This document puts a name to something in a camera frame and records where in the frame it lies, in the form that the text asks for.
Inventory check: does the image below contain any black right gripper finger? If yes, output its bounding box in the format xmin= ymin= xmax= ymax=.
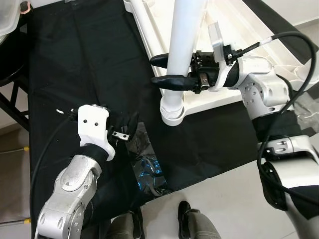
xmin=151 ymin=75 xmax=201 ymax=92
xmin=150 ymin=54 xmax=173 ymax=68

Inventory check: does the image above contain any white plastic table leg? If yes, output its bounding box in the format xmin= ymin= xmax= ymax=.
xmin=129 ymin=0 xmax=165 ymax=60
xmin=160 ymin=0 xmax=207 ymax=126

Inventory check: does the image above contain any narrow clear tape strip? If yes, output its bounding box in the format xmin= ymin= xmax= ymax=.
xmin=127 ymin=122 xmax=172 ymax=196

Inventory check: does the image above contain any black table cloth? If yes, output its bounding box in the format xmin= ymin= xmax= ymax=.
xmin=27 ymin=0 xmax=319 ymax=235

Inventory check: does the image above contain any large clear tape patch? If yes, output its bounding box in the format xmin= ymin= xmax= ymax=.
xmin=293 ymin=92 xmax=319 ymax=131

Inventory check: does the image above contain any black metal stool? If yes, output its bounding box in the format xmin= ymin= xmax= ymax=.
xmin=0 ymin=47 xmax=29 ymax=132

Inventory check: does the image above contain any thin pipe with yellow fitting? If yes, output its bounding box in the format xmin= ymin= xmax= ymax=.
xmin=0 ymin=217 xmax=31 ymax=226
xmin=0 ymin=145 xmax=28 ymax=153

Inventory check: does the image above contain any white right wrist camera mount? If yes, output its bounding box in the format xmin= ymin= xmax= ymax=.
xmin=208 ymin=22 xmax=240 ymax=93

